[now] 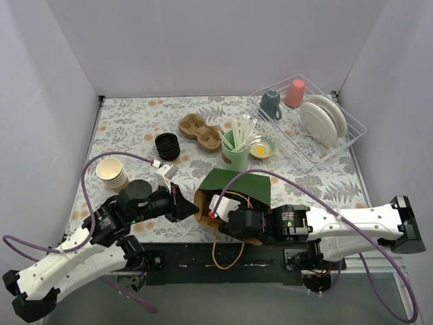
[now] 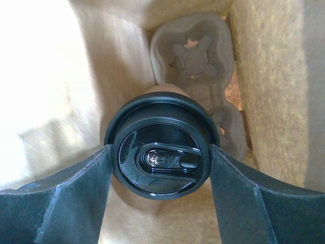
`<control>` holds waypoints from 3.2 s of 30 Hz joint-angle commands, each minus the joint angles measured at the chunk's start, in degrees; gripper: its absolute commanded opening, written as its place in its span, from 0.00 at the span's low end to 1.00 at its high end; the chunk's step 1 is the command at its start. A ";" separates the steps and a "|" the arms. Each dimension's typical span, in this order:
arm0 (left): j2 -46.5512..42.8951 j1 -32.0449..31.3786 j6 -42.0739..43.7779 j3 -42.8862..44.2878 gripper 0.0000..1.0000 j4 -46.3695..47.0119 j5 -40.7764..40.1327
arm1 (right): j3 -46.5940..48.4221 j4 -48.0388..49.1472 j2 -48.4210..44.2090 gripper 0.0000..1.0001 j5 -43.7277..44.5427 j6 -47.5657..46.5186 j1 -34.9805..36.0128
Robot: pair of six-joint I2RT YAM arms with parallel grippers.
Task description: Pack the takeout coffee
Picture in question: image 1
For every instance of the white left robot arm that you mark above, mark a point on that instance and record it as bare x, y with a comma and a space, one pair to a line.
101, 245

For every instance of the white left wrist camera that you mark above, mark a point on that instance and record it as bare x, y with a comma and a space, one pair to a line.
164, 173

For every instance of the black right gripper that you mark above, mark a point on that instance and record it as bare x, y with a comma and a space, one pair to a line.
232, 223

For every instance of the green straw holder cup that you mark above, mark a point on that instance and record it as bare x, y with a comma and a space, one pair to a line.
234, 161

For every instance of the blue yellow patterned bowl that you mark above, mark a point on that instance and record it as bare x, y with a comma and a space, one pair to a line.
265, 148

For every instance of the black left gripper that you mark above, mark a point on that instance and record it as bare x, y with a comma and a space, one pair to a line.
174, 204

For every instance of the green paper bag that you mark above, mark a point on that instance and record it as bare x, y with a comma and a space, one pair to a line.
251, 189

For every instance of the floral tablecloth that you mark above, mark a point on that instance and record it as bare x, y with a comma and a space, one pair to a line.
130, 126

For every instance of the stack of brown paper cups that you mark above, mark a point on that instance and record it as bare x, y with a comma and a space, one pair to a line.
112, 173

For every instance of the white wire dish rack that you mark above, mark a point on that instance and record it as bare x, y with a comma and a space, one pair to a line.
293, 141

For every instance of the paper wrapped straw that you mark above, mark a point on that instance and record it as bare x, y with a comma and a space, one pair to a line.
247, 143
238, 130

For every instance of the teal mug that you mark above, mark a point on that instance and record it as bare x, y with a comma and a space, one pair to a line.
270, 104

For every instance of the brown cardboard cup carrier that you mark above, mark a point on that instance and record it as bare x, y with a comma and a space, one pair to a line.
194, 126

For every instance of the white plate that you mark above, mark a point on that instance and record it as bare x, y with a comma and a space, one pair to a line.
334, 113
316, 122

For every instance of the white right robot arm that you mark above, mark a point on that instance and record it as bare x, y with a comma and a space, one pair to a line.
330, 238

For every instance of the stack of black lids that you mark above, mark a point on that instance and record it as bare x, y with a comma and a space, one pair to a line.
167, 146

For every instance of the pink plastic cup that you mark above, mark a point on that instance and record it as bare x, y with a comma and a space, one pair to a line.
295, 94

